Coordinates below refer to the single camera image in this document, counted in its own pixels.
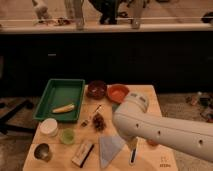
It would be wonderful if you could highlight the green translucent cup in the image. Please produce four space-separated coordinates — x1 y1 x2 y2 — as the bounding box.
60 128 75 145

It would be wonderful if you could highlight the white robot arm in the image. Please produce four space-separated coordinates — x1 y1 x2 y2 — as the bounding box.
112 92 213 162

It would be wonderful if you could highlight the dark red bowl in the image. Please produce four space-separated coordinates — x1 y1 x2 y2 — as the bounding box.
86 80 107 100

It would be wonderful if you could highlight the orange bowl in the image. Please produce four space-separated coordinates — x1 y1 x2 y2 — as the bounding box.
107 84 129 103

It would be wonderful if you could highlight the green sponge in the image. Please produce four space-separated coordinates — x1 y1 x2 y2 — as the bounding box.
112 104 120 113

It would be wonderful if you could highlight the small metal brush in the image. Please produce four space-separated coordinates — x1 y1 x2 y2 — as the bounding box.
81 105 102 127

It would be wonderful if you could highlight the brown pine cone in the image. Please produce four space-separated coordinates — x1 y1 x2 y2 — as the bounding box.
92 113 106 131

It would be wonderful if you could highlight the yellow banana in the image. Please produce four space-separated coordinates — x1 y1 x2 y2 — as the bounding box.
52 104 75 114

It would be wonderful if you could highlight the green plastic tray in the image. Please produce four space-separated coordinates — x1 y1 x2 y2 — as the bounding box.
34 79 85 123

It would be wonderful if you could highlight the blue folded cloth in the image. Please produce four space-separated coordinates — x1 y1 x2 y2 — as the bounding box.
99 135 125 169

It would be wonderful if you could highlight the red orange apple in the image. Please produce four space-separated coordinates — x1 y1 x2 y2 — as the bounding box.
146 140 159 147

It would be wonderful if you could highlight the wooden block eraser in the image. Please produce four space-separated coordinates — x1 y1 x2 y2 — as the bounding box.
72 140 94 168

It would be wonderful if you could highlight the metal cup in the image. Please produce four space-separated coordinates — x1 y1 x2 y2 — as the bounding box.
34 143 52 162

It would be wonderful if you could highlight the black office chair base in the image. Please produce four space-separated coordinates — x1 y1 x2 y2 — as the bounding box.
0 100 35 135

